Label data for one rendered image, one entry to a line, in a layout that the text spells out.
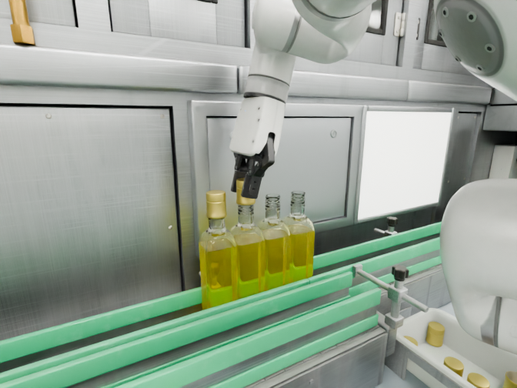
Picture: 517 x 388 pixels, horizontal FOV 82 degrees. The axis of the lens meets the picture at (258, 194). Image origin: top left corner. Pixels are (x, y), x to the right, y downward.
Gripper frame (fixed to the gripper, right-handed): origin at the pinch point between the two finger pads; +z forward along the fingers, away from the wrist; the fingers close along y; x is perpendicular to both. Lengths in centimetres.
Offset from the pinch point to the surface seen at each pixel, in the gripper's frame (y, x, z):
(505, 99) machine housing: -8, 101, -45
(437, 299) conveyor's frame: 7, 65, 22
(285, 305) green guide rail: 6.6, 10.3, 20.6
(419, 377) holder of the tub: 20, 37, 30
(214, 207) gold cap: 1.4, -5.7, 4.6
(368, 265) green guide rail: 4.7, 33.8, 13.2
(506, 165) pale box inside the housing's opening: -8, 119, -24
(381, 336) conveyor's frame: 15.9, 28.0, 23.0
